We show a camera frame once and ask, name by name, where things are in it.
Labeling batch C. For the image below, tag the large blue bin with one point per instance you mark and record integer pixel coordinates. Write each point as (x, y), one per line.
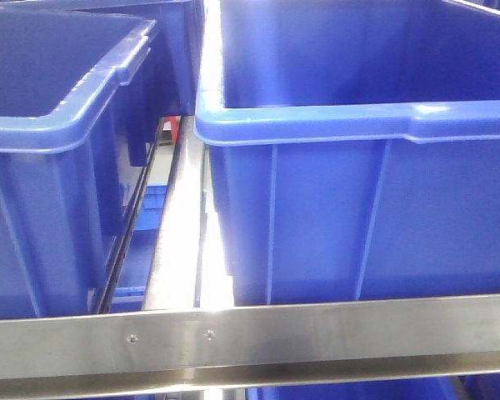
(75, 127)
(354, 147)

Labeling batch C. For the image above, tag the blue bin behind left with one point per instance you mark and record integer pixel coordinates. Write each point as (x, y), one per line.
(175, 47)

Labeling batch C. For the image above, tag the large blue bin right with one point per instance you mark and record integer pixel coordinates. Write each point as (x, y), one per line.
(354, 147)

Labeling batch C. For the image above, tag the steel shelf front rail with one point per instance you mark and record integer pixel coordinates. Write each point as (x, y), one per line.
(173, 351)

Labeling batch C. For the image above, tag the large blue bin left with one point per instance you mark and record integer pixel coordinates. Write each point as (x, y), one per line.
(75, 127)

